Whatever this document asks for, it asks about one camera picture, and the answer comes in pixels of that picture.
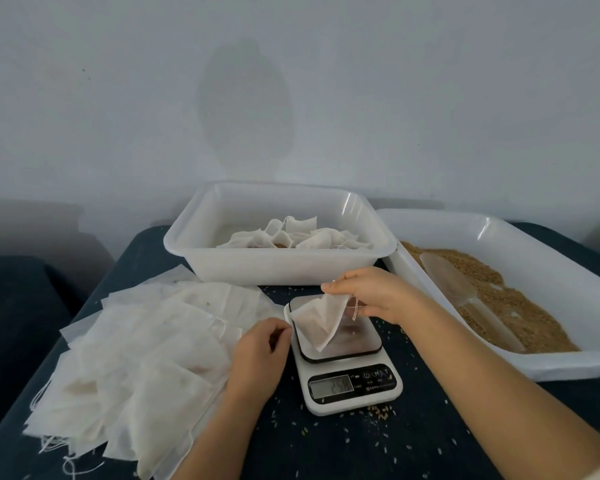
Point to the person's right hand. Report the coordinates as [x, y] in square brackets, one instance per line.
[375, 293]

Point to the person's left forearm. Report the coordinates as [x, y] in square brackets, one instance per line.
[220, 445]

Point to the pile of white bags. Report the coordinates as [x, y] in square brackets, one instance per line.
[140, 375]

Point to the person's left hand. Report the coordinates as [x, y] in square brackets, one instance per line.
[258, 360]

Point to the white plastic tub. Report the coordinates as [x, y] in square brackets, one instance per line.
[240, 260]

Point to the white digital kitchen scale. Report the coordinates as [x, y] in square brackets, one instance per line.
[350, 380]

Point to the brown grain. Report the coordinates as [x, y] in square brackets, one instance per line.
[540, 320]

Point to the dark blue tablecloth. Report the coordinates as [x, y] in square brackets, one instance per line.
[430, 445]
[20, 335]

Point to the person's right forearm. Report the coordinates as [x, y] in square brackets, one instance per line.
[510, 405]

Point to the clear plastic scoop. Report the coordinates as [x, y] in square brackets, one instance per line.
[455, 285]

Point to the white mesh bag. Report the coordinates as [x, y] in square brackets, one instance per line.
[325, 320]

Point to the white tray of grain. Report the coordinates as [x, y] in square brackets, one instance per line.
[430, 295]

